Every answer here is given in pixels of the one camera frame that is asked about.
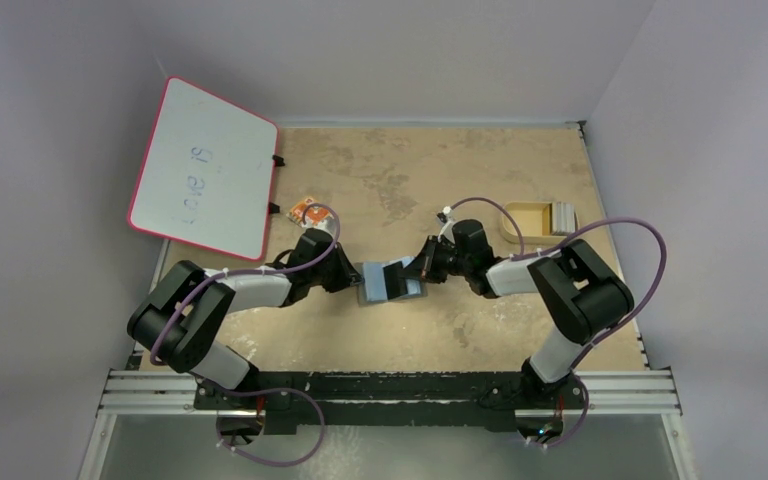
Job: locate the beige oval tray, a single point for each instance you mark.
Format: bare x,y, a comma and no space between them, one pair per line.
528,221

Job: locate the orange circuit board card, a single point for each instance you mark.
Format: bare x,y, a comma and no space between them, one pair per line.
306,209

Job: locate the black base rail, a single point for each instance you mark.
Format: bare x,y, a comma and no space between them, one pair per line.
497,401

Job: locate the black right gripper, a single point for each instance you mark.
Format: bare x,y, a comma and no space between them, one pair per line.
429,258

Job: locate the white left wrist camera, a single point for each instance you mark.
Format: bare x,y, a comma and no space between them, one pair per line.
327,224

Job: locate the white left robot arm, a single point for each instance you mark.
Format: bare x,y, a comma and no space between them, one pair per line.
179,321

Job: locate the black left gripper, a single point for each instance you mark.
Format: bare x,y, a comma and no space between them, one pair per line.
346,275

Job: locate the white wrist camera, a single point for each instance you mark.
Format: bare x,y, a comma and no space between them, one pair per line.
447,221
327,224

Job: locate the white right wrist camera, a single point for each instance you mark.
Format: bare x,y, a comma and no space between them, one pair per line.
447,221

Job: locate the pink framed whiteboard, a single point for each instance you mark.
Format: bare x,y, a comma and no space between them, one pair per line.
206,177

